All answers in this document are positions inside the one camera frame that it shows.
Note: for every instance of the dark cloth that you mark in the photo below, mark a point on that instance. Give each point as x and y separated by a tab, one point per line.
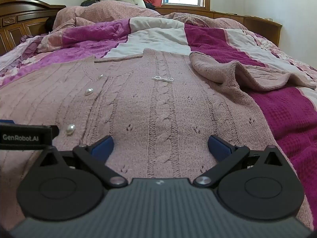
90	2
149	5

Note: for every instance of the pink knit cardigan sweater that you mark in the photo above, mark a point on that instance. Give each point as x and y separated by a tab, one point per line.
153	109

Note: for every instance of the wall socket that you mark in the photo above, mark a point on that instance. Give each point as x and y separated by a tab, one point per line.
269	19

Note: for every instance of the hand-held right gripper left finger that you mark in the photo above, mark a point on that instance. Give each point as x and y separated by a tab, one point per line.
103	146

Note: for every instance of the pink comforter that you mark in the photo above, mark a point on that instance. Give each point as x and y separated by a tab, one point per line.
111	10

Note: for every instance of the magenta and white patchwork quilt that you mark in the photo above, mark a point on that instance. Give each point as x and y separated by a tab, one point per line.
213	42

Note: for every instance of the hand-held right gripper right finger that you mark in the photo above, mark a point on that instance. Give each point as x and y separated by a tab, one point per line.
219	149

